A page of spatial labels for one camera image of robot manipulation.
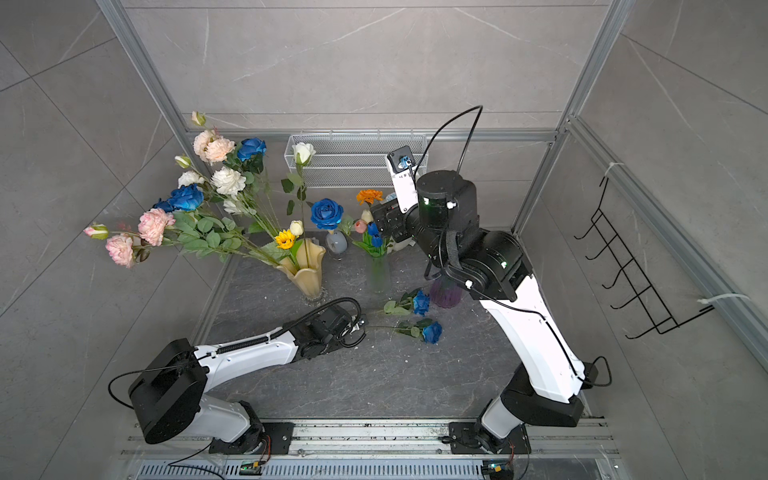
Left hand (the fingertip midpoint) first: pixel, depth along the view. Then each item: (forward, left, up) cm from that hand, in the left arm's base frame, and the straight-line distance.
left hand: (335, 319), depth 88 cm
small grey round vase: (+31, +2, 0) cm, 31 cm away
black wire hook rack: (-10, -71, +26) cm, 77 cm away
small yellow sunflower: (+15, +13, +20) cm, 28 cm away
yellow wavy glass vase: (+15, +10, +6) cm, 19 cm away
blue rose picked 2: (0, -23, +9) cm, 25 cm away
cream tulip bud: (+13, +7, +26) cm, 30 cm away
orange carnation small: (+24, -12, +27) cm, 38 cm away
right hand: (+2, -19, +46) cm, 50 cm away
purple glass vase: (+12, -36, -6) cm, 38 cm away
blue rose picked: (-4, -29, -3) cm, 29 cm away
